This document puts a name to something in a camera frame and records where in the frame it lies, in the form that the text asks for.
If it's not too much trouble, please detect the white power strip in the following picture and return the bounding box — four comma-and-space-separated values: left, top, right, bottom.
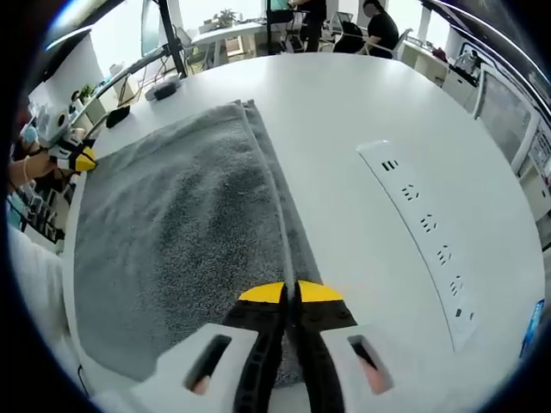
356, 139, 480, 353

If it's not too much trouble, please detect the white office desk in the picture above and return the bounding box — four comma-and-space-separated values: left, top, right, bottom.
189, 21, 268, 70

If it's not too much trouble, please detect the white table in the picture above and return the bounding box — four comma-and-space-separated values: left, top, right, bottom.
59, 51, 548, 413

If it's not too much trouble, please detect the person's left hand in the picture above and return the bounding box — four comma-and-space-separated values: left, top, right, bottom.
28, 148, 59, 178

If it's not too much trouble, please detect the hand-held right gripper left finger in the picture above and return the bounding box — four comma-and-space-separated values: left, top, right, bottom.
128, 281, 288, 413

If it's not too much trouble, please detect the person's white shirt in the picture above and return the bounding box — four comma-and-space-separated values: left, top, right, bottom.
6, 225, 87, 388

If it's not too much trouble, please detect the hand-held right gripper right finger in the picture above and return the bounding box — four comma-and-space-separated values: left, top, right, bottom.
294, 279, 431, 413

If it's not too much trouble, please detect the grey device box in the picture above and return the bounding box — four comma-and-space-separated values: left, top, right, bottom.
144, 77, 183, 102

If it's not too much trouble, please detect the grey towel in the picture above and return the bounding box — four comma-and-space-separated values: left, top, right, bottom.
72, 98, 324, 388

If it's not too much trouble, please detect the blue wipes packet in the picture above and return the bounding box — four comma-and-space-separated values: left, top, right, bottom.
519, 299, 547, 359

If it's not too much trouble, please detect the black oval case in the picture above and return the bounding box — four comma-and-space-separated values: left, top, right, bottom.
105, 105, 132, 129

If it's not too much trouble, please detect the black tripod stand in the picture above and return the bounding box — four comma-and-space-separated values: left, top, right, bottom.
157, 0, 189, 78

